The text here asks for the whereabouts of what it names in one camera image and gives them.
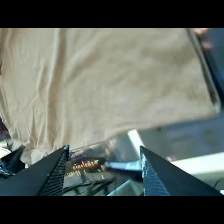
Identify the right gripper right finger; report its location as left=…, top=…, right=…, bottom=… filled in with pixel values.
left=139, top=145, right=223, bottom=197

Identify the beige T-shirt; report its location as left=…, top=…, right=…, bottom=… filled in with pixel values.
left=0, top=28, right=222, bottom=160

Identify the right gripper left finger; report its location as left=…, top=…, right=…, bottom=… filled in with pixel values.
left=0, top=144, right=70, bottom=197

